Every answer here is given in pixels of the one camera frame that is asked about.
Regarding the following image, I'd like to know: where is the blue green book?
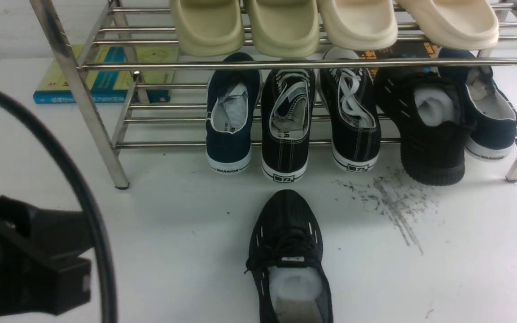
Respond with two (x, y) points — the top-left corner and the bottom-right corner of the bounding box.
(32, 45), (180, 104)

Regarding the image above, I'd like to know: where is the cream slipper left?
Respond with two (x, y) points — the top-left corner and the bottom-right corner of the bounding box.
(317, 0), (398, 51)

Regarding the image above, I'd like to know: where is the black canvas sneaker left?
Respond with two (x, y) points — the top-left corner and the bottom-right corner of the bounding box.
(261, 69), (316, 183)

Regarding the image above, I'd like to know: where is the black knit sneaker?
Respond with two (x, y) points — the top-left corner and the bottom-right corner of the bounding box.
(245, 189), (333, 323)
(373, 67), (476, 186)

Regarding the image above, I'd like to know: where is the cream slipper right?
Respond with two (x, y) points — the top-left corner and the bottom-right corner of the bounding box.
(396, 0), (499, 50)

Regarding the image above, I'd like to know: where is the black knit sneaker on rack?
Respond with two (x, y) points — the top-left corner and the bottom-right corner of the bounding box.
(373, 67), (476, 186)

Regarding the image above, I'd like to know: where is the navy warrior sneaker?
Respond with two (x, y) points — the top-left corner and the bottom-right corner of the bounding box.
(205, 69), (263, 175)
(437, 65), (517, 162)

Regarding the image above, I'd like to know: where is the black canvas sneaker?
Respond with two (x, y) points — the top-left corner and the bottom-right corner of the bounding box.
(316, 67), (381, 173)
(261, 69), (316, 183)

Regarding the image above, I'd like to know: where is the stainless steel shoe rack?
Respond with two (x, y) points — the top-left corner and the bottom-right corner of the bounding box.
(31, 0), (517, 190)

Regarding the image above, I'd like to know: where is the black canvas sneaker right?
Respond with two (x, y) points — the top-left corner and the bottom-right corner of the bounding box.
(316, 67), (381, 173)

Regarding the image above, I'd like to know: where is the green slipper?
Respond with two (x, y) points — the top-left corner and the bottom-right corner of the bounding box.
(243, 0), (320, 58)
(170, 0), (245, 57)

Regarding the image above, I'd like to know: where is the black cable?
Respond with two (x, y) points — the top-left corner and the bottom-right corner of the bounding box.
(0, 81), (119, 323)

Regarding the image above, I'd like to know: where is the navy Warrior sneaker left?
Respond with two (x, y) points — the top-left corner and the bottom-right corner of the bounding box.
(205, 69), (263, 175)

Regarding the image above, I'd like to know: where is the black orange book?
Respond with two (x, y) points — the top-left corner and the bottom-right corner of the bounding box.
(348, 42), (439, 82)

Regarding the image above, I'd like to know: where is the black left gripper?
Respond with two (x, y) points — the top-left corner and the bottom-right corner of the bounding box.
(0, 196), (94, 317)

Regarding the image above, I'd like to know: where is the navy Warrior sneaker right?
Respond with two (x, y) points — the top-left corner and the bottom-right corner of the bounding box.
(437, 65), (517, 162)

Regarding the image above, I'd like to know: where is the green slipper left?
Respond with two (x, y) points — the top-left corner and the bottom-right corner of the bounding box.
(170, 0), (245, 57)

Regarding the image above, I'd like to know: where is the green slipper right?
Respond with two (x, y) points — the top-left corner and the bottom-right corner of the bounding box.
(243, 0), (320, 58)

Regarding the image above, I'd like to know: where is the cream slipper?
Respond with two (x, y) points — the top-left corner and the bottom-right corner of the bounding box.
(396, 0), (499, 50)
(317, 0), (398, 51)

